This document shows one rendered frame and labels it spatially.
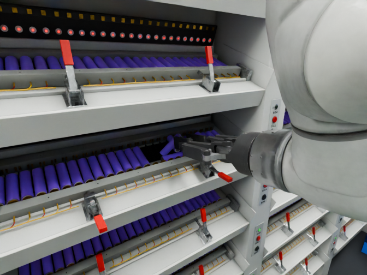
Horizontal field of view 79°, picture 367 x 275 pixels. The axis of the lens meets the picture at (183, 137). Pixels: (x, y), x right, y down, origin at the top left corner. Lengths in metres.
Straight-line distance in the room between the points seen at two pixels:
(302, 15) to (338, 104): 0.07
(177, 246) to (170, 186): 0.20
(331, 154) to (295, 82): 0.09
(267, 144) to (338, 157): 0.10
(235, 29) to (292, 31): 0.47
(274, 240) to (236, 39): 0.74
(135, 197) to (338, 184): 0.34
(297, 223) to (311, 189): 0.83
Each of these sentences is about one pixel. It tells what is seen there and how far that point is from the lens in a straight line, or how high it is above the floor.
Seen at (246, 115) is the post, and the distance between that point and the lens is 0.64.
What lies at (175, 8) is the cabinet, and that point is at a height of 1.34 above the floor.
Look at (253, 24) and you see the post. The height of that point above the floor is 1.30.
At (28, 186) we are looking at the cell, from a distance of 0.49.
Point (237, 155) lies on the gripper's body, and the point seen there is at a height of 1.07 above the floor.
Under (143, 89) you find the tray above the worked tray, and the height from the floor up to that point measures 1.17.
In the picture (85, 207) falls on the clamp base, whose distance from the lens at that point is 0.44.
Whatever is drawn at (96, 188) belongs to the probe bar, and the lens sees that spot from 0.46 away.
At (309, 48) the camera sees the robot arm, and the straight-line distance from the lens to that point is 0.19.
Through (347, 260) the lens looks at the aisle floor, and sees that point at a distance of 1.95.
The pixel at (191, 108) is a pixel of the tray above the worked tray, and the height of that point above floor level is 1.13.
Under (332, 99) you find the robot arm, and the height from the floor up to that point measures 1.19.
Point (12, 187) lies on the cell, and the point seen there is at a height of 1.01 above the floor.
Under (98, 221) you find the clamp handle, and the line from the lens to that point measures 0.40.
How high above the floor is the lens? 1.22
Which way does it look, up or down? 19 degrees down
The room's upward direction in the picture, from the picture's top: straight up
